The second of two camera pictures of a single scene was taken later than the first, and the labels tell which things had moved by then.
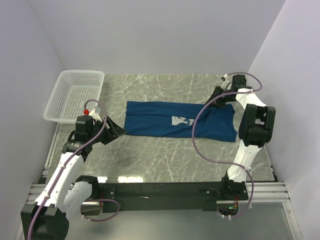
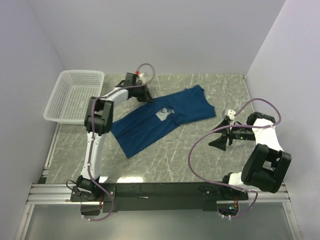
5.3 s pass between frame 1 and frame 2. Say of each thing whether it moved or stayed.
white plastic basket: stayed
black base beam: stayed
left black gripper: moved
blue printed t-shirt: moved
